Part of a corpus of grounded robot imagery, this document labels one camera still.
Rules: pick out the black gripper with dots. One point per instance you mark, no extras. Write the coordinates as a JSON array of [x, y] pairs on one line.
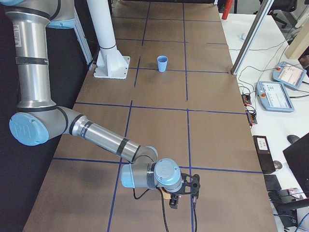
[[174, 195]]

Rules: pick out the blue plastic cup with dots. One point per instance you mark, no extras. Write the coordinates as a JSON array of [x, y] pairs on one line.
[[162, 62]]

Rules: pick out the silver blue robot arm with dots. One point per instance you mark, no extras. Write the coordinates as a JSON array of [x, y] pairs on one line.
[[39, 119]]

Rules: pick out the bamboo wooden cup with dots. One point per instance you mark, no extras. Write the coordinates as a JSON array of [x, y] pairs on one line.
[[166, 195]]

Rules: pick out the black box with label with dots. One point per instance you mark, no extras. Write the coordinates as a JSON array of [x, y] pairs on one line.
[[264, 154]]

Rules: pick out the orange black connector board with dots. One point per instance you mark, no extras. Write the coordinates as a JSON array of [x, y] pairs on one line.
[[246, 98]]

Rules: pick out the black monitor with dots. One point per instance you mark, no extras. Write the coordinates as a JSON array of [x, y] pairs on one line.
[[297, 157]]

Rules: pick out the black computer mouse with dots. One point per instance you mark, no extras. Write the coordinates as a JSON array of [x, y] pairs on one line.
[[292, 138]]

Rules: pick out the near teach pendant tablet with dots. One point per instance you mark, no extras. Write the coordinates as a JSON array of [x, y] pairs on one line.
[[274, 97]]

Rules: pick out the teach pendant tablet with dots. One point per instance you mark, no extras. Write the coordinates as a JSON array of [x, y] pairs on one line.
[[274, 97], [288, 74]]

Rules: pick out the white pillar with base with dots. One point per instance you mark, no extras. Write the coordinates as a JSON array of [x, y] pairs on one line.
[[110, 63]]

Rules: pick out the far teach pendant tablet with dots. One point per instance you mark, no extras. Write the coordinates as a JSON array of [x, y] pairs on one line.
[[288, 74]]

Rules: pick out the red cylinder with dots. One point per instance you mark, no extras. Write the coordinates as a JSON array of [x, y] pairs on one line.
[[228, 5]]

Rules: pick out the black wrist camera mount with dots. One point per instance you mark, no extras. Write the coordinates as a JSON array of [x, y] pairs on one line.
[[191, 185]]

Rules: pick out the aluminium frame post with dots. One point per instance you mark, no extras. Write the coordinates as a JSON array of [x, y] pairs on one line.
[[259, 18]]

